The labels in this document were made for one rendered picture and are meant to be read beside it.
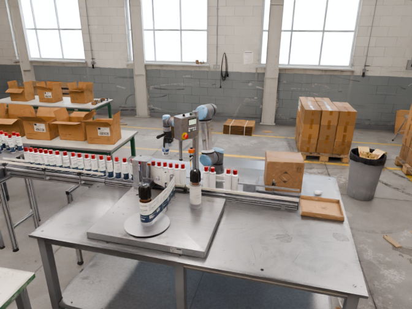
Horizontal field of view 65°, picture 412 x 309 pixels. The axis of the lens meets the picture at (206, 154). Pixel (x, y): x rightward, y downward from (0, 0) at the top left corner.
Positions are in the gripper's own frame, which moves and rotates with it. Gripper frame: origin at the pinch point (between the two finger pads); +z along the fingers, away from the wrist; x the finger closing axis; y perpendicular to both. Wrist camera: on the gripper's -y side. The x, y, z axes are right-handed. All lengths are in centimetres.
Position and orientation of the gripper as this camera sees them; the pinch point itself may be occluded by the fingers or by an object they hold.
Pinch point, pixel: (165, 149)
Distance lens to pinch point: 322.9
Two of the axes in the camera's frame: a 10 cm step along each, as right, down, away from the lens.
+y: 9.8, 0.8, -1.9
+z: 0.0, 9.3, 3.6
